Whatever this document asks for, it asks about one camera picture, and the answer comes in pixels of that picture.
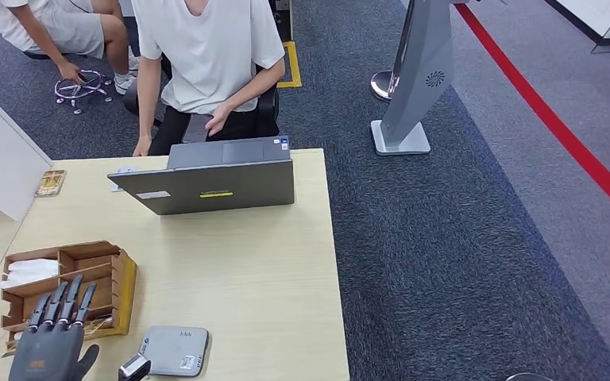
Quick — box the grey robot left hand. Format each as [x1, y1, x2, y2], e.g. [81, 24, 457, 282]
[8, 274, 100, 381]

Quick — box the white paper stack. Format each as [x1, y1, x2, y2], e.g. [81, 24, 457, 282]
[0, 258, 60, 290]

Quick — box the black stool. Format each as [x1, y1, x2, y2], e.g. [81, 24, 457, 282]
[22, 49, 91, 60]

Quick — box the grey standing kiosk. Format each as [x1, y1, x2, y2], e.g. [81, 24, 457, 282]
[370, 0, 457, 157]

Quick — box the person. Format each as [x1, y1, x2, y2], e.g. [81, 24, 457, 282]
[0, 0, 141, 96]
[131, 0, 287, 158]

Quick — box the person's left hand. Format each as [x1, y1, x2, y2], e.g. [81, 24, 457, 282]
[205, 102, 234, 138]

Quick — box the white counter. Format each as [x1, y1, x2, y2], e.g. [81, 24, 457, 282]
[0, 91, 54, 222]

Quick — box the black office chair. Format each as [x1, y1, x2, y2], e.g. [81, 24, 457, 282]
[122, 52, 281, 139]

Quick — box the wooden desk organizer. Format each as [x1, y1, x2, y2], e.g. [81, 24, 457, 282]
[0, 240, 138, 360]

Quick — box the person's right hand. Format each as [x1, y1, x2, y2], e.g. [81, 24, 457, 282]
[131, 135, 153, 158]
[56, 61, 88, 86]

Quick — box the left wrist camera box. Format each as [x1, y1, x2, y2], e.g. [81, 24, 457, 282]
[118, 352, 153, 381]

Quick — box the grey laptop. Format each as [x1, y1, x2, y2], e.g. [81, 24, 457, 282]
[106, 135, 296, 217]

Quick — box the red floor tape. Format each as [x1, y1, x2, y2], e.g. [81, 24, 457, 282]
[454, 2, 610, 231]

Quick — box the black equipment base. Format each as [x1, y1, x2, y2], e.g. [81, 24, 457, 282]
[270, 0, 294, 43]

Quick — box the gold patterned card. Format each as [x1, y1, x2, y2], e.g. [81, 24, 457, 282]
[35, 168, 68, 198]

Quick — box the dark smartphone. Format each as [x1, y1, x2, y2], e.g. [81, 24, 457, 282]
[181, 113, 214, 144]

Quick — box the small white blue card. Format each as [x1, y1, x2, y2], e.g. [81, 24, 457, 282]
[109, 165, 139, 194]

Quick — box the white cabinet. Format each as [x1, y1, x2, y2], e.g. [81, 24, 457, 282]
[542, 0, 610, 55]

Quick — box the grey card reader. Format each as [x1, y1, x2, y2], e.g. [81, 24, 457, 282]
[137, 325, 210, 379]

